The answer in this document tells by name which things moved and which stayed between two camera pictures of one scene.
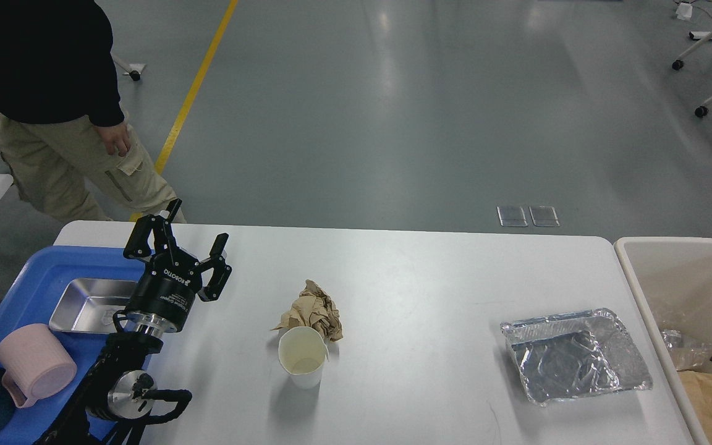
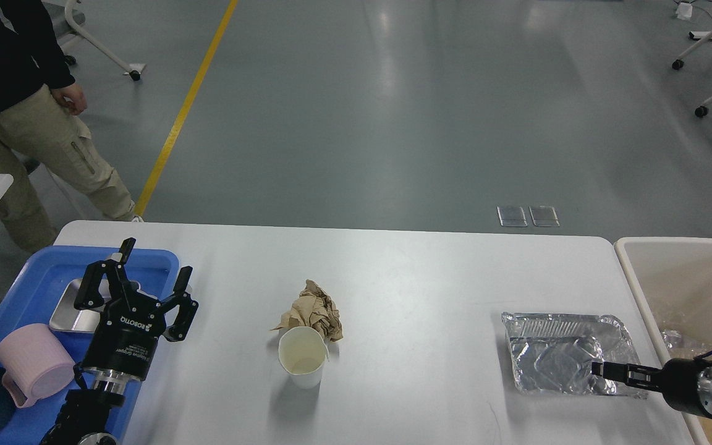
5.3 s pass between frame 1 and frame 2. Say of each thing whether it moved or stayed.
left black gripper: moved
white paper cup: stayed
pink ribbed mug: stayed
